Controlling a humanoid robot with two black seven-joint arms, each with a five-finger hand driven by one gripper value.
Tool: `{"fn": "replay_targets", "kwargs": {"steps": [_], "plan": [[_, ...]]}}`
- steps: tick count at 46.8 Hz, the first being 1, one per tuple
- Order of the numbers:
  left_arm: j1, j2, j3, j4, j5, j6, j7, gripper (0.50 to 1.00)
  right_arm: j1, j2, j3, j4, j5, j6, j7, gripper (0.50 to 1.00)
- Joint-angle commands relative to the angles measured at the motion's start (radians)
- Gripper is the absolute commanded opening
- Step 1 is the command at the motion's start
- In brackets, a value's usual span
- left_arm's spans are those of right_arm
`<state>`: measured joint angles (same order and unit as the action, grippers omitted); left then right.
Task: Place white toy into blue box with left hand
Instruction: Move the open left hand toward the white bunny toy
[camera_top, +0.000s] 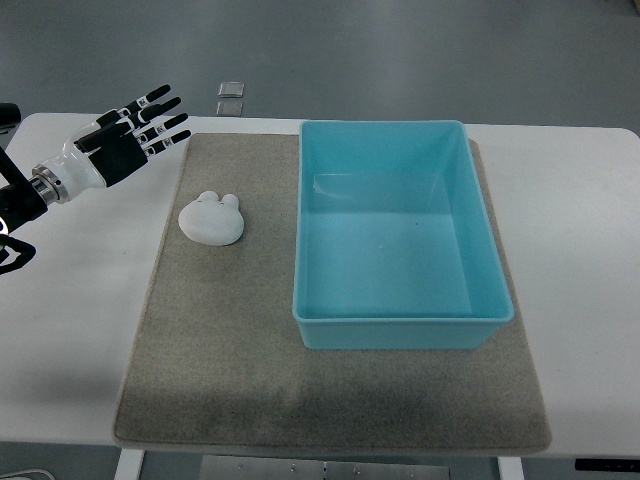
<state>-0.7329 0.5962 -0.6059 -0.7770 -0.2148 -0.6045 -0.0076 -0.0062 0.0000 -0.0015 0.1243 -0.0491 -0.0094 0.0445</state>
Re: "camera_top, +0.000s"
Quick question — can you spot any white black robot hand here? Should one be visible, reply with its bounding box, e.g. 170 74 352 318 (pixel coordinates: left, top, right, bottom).
30 84 192 204

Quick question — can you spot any white bunny toy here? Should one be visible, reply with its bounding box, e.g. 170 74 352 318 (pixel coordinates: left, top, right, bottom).
178 191 245 246

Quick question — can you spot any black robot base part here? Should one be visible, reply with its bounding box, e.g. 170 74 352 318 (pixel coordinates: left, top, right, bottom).
0 234 36 275

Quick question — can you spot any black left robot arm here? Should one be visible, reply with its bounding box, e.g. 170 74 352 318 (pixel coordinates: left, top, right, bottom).
1 85 191 235

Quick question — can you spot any blue plastic box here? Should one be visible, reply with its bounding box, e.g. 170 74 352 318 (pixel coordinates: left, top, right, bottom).
292 120 515 350

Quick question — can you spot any lower silver floor plate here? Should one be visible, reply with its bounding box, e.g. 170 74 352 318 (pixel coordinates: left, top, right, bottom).
216 100 243 117

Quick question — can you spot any silver floor plate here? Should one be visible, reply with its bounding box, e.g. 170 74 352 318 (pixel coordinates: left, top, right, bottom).
216 100 243 117
218 81 245 98

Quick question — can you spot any upper silver floor plate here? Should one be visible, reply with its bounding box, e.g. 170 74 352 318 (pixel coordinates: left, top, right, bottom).
218 81 245 98

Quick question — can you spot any grey felt mat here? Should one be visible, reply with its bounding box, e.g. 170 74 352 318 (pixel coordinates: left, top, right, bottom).
113 134 552 457

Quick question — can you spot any metal plate under table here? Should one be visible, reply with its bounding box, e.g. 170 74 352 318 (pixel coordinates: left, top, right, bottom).
199 455 451 480

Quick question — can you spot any black table control panel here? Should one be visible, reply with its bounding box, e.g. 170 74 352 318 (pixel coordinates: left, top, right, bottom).
574 458 640 473

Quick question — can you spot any white cable on floor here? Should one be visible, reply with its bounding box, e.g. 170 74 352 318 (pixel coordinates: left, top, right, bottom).
0 467 54 480

